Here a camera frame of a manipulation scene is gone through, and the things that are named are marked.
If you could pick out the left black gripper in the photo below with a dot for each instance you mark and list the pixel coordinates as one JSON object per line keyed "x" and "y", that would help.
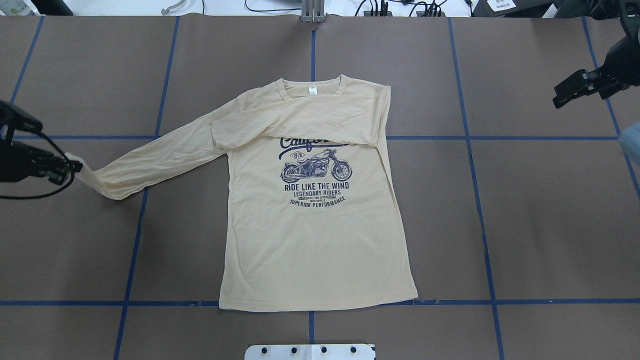
{"x": 25, "y": 161}

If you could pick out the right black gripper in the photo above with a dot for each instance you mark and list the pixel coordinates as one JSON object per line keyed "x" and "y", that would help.
{"x": 621, "y": 63}

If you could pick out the cream long-sleeve graphic shirt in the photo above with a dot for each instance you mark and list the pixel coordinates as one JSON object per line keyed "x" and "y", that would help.
{"x": 313, "y": 222}

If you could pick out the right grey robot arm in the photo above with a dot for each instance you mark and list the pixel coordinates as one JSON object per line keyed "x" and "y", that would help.
{"x": 627, "y": 11}

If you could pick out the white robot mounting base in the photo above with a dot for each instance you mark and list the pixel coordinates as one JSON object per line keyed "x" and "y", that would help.
{"x": 337, "y": 351}

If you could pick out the grey metal camera post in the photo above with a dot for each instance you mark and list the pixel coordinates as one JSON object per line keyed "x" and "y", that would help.
{"x": 313, "y": 11}

